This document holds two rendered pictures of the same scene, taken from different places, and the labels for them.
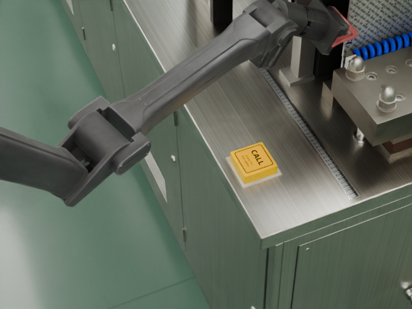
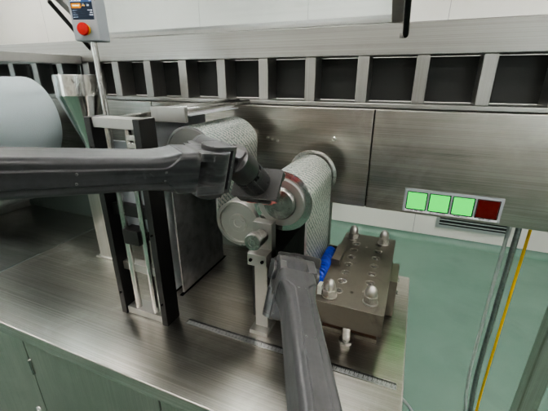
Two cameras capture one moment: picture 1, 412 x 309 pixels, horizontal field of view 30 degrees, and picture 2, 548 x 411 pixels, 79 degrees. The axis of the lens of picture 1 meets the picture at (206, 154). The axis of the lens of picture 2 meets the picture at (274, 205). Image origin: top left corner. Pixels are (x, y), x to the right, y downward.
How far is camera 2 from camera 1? 0.92 m
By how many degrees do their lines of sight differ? 46
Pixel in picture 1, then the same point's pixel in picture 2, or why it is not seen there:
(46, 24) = not seen: outside the picture
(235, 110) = (249, 381)
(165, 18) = (121, 343)
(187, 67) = (307, 339)
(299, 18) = not seen: hidden behind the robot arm
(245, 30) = (302, 280)
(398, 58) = (335, 273)
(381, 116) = (377, 310)
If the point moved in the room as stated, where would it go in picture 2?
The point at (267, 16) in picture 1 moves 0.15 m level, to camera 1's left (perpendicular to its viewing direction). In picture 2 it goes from (298, 264) to (233, 302)
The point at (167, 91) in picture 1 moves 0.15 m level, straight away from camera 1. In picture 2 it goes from (326, 381) to (231, 320)
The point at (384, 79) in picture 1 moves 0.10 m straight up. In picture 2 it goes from (346, 288) to (350, 253)
